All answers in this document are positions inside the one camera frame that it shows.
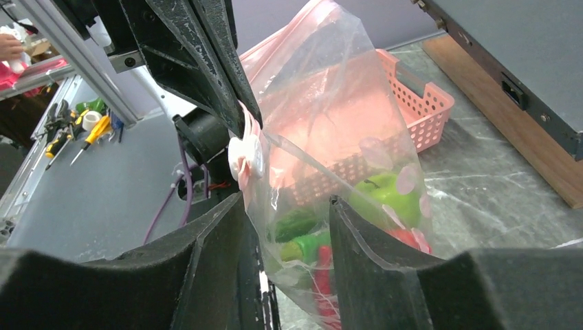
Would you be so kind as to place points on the wooden board under box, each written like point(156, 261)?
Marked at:
point(558, 169)

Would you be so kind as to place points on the aluminium frame post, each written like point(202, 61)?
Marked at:
point(51, 22)

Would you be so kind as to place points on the pink plastic basket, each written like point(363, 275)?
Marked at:
point(424, 106)

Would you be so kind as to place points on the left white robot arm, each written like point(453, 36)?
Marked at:
point(204, 137)

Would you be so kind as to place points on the red orange pear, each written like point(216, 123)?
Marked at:
point(413, 238)

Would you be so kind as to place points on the green apple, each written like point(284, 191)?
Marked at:
point(371, 194)

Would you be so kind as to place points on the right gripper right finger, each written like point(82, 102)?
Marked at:
point(383, 283)

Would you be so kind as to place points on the long green pepper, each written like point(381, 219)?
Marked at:
point(304, 248)
point(292, 224)

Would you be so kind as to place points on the red chili pepper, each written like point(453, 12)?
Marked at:
point(326, 304)

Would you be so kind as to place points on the yellow handled screwdriver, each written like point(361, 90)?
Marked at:
point(102, 127)

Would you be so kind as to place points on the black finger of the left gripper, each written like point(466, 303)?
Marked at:
point(171, 41)

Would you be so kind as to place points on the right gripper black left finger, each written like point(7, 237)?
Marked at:
point(204, 275)

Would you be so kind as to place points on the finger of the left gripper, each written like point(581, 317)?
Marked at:
point(216, 19)

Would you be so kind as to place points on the dark grey server box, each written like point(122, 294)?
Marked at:
point(533, 51)

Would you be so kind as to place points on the white tape roll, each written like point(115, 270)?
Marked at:
point(90, 120)

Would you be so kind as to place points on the clear zip top bag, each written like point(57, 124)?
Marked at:
point(326, 106)

